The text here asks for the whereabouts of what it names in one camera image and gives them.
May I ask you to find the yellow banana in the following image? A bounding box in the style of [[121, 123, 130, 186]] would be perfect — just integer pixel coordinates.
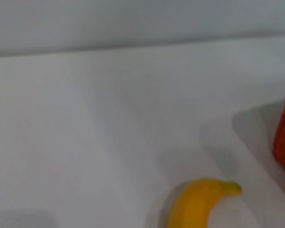
[[167, 178, 243, 228]]

